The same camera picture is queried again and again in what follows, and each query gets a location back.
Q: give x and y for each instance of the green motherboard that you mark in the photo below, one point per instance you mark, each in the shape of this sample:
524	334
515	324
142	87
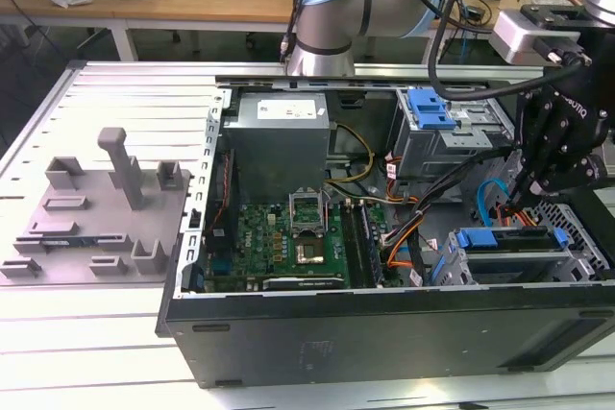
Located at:
262	237

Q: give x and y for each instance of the grey optical drive cage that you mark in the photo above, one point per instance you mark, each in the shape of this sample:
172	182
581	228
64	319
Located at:
432	151

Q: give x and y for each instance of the grey power supply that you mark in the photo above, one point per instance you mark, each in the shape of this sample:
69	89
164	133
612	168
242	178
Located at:
274	160

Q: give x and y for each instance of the blue plastic drive latch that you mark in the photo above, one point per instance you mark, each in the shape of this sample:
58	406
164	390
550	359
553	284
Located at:
427	112

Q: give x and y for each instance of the grey parts rack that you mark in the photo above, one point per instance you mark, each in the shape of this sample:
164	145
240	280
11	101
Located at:
86	237

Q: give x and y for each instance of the black open PC case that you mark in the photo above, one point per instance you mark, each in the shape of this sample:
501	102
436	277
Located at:
384	333

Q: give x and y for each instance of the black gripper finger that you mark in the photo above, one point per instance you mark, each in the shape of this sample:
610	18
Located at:
572	167
533	131

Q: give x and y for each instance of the long wooden desk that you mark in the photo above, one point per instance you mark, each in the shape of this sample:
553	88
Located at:
144	2

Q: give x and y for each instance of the CPU socket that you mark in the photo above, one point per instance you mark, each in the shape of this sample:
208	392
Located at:
309	254

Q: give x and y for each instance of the black RAM stick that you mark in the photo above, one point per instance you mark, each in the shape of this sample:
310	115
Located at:
355	247
373	249

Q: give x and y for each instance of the grey metal disk bay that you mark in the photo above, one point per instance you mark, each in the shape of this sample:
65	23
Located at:
454	268

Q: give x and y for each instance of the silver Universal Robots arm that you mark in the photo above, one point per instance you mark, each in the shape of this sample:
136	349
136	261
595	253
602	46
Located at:
331	11

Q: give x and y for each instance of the RAM stick with blue label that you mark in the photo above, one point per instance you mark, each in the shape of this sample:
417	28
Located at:
67	241

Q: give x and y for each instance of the black graphics card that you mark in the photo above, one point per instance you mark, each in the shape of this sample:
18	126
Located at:
302	282

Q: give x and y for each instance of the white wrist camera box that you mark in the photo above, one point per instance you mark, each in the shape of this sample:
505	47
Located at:
514	35

